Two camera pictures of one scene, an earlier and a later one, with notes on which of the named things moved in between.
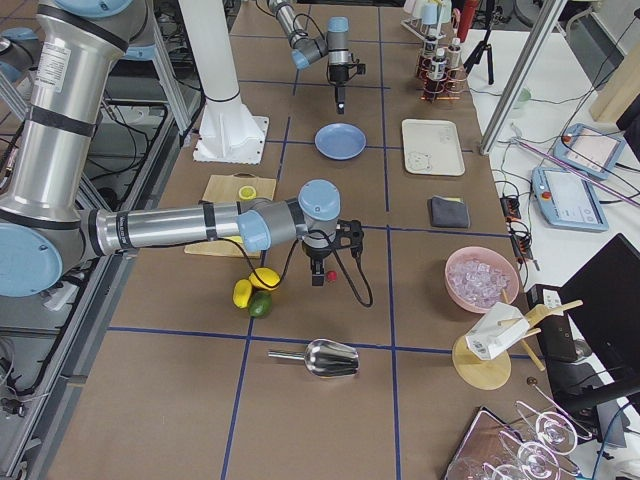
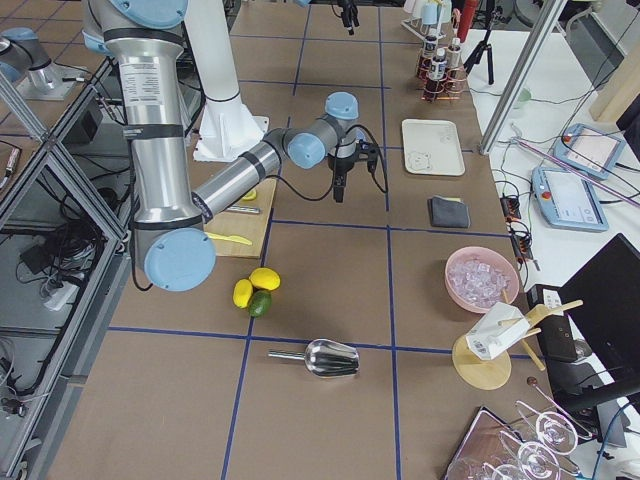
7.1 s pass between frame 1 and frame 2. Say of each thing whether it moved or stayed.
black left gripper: moved
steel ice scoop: stayed
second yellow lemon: stayed
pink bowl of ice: stayed
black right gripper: moved
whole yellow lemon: stayed
